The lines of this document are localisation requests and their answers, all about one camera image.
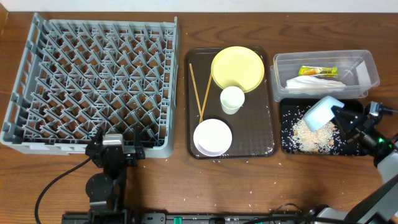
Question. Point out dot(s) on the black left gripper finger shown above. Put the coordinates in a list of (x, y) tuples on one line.
[(98, 138), (139, 150)]

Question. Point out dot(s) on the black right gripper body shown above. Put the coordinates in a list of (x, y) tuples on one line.
[(372, 138)]

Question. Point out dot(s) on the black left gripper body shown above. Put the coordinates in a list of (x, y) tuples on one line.
[(117, 172)]

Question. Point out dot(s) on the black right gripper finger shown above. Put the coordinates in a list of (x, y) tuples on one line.
[(346, 120), (354, 135)]

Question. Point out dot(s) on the light blue bowl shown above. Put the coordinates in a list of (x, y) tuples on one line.
[(320, 113)]

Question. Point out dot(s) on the white tissue paper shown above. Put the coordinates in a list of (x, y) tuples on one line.
[(308, 82)]

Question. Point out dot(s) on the green orange snack wrapper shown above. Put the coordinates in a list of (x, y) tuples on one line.
[(318, 71)]

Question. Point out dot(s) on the white round bowl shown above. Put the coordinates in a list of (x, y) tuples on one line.
[(212, 137)]

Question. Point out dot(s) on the pale green plastic cup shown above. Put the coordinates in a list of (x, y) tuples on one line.
[(232, 98)]

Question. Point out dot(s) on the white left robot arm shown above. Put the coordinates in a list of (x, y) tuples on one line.
[(106, 190)]

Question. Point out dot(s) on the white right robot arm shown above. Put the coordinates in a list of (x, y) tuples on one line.
[(381, 205)]

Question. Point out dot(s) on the clear plastic waste bin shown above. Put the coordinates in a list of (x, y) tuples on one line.
[(341, 74)]

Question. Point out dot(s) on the black food waste tray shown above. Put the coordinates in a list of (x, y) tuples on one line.
[(291, 111)]

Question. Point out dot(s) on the grey plastic dishwasher rack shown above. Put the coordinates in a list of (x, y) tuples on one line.
[(76, 76)]

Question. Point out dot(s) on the pile of rice scraps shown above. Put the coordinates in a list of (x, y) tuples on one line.
[(314, 142)]

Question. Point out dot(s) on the wooden chopstick right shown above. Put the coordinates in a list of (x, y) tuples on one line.
[(205, 98)]

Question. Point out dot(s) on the wooden chopstick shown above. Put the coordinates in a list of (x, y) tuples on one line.
[(195, 90), (205, 98)]

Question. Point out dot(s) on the wooden chopstick left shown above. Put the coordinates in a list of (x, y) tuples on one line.
[(195, 90)]

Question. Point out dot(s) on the dark brown serving tray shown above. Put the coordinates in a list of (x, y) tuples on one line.
[(255, 127)]

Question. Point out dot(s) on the yellow round plate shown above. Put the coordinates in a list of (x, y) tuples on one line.
[(237, 66)]

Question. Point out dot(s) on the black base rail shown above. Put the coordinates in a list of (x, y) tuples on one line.
[(180, 218)]

